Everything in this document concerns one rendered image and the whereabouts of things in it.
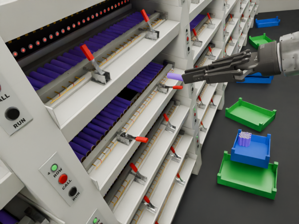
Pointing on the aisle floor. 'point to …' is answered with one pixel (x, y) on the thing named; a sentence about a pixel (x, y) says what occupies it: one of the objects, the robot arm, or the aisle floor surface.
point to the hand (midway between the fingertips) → (195, 74)
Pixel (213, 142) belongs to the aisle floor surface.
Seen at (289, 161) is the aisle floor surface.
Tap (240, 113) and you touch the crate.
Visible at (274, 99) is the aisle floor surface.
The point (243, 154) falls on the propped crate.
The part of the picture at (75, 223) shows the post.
